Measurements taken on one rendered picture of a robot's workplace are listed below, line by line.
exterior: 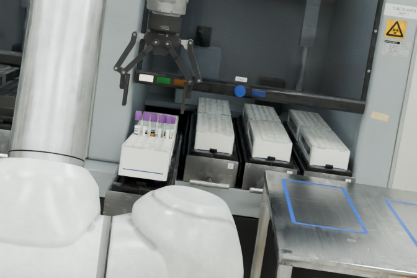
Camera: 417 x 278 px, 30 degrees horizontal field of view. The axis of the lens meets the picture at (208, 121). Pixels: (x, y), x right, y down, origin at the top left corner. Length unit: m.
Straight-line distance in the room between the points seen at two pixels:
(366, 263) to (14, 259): 0.63
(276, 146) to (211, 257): 1.09
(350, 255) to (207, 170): 0.71
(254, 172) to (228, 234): 1.03
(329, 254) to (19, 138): 0.59
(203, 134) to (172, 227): 1.07
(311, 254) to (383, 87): 0.85
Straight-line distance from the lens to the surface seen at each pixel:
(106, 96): 2.07
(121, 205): 1.59
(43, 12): 1.06
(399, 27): 2.09
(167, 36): 1.73
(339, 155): 2.06
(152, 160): 1.60
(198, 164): 2.00
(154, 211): 0.97
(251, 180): 2.01
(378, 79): 2.10
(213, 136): 2.02
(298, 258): 1.32
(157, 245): 0.96
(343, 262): 1.34
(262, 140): 2.02
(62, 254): 0.97
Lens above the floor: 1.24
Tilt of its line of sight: 10 degrees down
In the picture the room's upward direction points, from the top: 8 degrees clockwise
